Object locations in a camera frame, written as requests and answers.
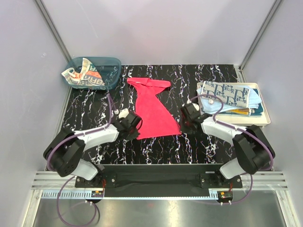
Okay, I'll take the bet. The light blue towel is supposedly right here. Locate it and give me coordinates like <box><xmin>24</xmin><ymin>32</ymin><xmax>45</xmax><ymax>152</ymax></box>
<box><xmin>200</xmin><ymin>86</ymin><xmax>262</xmax><ymax>114</ymax></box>

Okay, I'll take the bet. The red towel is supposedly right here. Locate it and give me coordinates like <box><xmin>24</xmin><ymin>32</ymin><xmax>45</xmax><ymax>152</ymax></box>
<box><xmin>127</xmin><ymin>78</ymin><xmax>181</xmax><ymax>140</ymax></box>

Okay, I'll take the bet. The white blue patterned towel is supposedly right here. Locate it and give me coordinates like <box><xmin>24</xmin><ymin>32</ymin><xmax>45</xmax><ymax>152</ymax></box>
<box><xmin>201</xmin><ymin>81</ymin><xmax>250</xmax><ymax>108</ymax></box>

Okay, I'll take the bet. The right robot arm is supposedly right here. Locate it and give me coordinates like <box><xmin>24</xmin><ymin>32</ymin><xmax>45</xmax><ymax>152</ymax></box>
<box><xmin>180</xmin><ymin>103</ymin><xmax>275</xmax><ymax>188</ymax></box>

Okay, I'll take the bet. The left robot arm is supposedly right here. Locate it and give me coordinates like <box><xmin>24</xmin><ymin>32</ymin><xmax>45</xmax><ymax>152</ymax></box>
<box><xmin>43</xmin><ymin>111</ymin><xmax>143</xmax><ymax>187</ymax></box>

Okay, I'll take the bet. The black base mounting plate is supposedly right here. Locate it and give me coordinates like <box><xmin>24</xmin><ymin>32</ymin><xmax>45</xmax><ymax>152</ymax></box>
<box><xmin>75</xmin><ymin>164</ymin><xmax>242</xmax><ymax>199</ymax></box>

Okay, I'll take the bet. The brown yellow folded towel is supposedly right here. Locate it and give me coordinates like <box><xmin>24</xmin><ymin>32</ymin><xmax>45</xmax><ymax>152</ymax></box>
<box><xmin>227</xmin><ymin>108</ymin><xmax>251</xmax><ymax>115</ymax></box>

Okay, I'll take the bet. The teal round laundry basket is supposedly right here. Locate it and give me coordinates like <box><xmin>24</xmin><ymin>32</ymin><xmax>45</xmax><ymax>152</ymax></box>
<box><xmin>64</xmin><ymin>57</ymin><xmax>121</xmax><ymax>90</ymax></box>

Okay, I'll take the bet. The white striped cloth in basket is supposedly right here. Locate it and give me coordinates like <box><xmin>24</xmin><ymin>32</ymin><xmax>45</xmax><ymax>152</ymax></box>
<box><xmin>61</xmin><ymin>58</ymin><xmax>105</xmax><ymax>89</ymax></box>

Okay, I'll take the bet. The teal white folded towel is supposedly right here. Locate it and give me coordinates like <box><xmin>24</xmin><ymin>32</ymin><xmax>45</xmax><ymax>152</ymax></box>
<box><xmin>225</xmin><ymin>88</ymin><xmax>264</xmax><ymax>117</ymax></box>

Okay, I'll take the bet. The left orange connector box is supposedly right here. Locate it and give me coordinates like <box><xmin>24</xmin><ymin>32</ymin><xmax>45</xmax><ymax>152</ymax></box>
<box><xmin>91</xmin><ymin>189</ymin><xmax>105</xmax><ymax>198</ymax></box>

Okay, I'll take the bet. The orange connector box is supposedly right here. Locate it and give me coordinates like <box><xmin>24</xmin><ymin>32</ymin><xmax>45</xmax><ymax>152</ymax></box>
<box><xmin>91</xmin><ymin>189</ymin><xmax>105</xmax><ymax>198</ymax></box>
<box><xmin>218</xmin><ymin>191</ymin><xmax>233</xmax><ymax>201</ymax></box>

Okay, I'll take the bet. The white rectangular tray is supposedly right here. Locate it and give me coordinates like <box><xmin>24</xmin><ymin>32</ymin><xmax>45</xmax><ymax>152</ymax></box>
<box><xmin>196</xmin><ymin>82</ymin><xmax>271</xmax><ymax>127</ymax></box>

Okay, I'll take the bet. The right orange connector box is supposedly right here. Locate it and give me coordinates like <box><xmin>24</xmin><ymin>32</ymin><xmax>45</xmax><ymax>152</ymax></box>
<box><xmin>218</xmin><ymin>191</ymin><xmax>233</xmax><ymax>201</ymax></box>

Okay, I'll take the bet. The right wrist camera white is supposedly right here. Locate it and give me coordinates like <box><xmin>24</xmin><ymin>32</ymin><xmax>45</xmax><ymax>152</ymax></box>
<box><xmin>187</xmin><ymin>102</ymin><xmax>200</xmax><ymax>114</ymax></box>

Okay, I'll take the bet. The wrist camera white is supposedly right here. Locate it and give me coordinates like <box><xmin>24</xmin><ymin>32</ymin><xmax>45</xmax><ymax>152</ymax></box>
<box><xmin>187</xmin><ymin>102</ymin><xmax>200</xmax><ymax>114</ymax></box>
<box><xmin>114</xmin><ymin>108</ymin><xmax>129</xmax><ymax>118</ymax></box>

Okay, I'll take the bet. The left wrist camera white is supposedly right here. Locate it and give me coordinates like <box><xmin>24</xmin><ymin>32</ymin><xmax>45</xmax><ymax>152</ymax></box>
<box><xmin>114</xmin><ymin>108</ymin><xmax>129</xmax><ymax>118</ymax></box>

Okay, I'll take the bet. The aluminium front rail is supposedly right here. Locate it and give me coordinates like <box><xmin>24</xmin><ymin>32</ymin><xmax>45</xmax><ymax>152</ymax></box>
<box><xmin>32</xmin><ymin>172</ymin><xmax>288</xmax><ymax>201</ymax></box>

